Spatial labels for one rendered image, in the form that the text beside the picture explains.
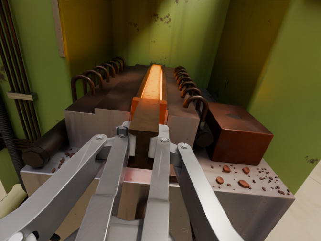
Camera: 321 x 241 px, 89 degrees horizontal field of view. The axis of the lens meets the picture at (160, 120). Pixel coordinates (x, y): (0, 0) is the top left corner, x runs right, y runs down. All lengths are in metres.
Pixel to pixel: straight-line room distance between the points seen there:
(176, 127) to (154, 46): 0.49
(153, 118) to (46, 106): 0.35
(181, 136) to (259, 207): 0.15
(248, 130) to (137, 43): 0.54
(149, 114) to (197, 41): 0.56
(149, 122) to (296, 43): 0.36
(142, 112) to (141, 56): 0.54
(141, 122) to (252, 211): 0.22
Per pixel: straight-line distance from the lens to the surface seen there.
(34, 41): 0.44
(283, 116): 0.49
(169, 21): 0.70
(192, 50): 0.71
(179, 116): 0.24
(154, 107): 0.19
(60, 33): 0.40
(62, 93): 0.44
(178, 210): 0.28
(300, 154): 0.59
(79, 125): 0.28
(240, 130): 0.28
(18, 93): 0.47
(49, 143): 0.27
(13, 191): 0.67
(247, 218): 0.32
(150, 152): 0.16
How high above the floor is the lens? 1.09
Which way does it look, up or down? 27 degrees down
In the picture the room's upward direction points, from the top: 8 degrees clockwise
